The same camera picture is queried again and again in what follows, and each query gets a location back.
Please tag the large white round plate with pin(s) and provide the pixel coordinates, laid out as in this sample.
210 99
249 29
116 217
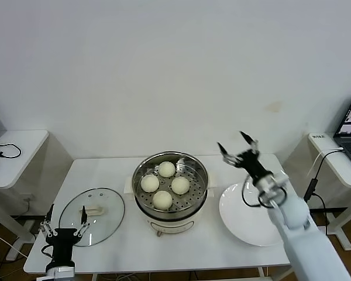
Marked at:
234 210

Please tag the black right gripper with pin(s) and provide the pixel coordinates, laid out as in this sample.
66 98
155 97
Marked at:
251 164

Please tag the white wall power plug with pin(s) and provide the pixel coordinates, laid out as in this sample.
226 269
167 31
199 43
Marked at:
27 200

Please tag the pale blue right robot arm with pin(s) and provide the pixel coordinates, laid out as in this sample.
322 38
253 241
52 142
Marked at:
304 248

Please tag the white steamed baozi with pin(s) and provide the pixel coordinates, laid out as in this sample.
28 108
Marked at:
166 169
149 183
162 200
180 185

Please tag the grey laptop with dark screen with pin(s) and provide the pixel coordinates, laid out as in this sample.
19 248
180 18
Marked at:
349 146

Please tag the white side desk with label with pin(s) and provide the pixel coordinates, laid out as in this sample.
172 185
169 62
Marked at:
333 164

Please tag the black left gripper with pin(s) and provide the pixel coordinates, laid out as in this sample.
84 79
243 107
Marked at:
61 241

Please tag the stainless steel steamer basket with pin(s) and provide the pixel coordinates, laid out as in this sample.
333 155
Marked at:
197 175

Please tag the white side desk with mouse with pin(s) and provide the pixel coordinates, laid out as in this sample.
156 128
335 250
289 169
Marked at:
17 152

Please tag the round glass pot lid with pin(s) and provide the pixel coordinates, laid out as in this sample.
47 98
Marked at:
105 222

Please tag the cream electric pot base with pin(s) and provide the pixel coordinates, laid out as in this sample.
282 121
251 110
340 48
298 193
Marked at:
169 225

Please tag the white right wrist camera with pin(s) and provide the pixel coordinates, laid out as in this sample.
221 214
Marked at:
281 179

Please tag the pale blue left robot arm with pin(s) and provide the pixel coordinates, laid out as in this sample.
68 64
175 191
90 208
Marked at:
49 271

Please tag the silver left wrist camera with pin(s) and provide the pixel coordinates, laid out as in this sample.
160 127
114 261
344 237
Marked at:
65 272

